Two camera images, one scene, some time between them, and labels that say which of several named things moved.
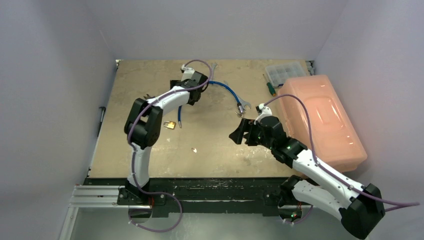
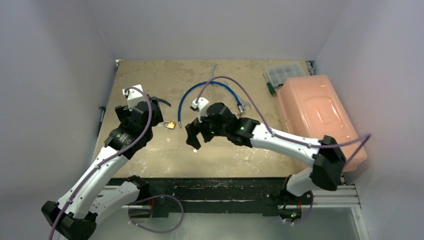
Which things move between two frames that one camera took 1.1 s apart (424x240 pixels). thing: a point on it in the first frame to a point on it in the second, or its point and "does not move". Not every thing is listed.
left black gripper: x=173 y=82 to x=123 y=112
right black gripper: x=250 y=132 to x=199 y=127
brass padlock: x=170 y=124 does not move
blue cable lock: x=241 y=109 does not move
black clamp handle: x=104 y=109 does not move
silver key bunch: x=240 y=115 does not move
